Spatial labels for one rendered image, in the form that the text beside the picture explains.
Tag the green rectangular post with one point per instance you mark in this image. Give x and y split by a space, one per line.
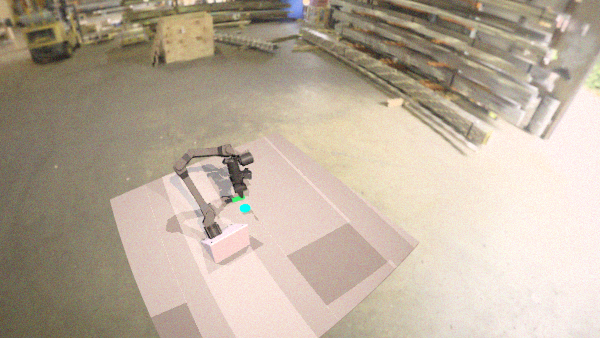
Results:
237 198

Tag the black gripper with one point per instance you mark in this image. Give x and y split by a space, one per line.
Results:
238 185

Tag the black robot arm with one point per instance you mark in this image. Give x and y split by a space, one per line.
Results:
244 158

